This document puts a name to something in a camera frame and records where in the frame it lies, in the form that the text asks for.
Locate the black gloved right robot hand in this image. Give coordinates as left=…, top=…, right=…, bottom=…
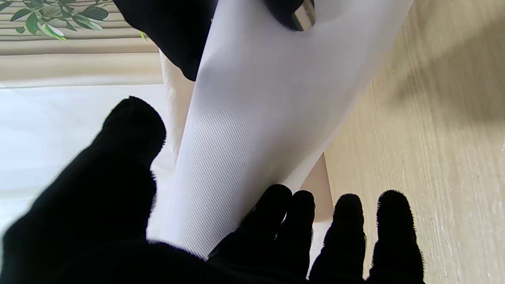
left=112, top=0, right=316, bottom=81

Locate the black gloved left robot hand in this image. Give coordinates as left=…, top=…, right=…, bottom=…
left=0, top=97, right=426, bottom=284

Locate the blue striped red-bordered mouse pad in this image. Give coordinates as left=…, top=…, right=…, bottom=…
left=148, top=0, right=415, bottom=261

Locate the beige pleated curtain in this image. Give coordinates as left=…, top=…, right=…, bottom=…
left=0, top=0, right=164, bottom=56

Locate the tall green leafy plant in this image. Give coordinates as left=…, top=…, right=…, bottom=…
left=0, top=0, right=147, bottom=42

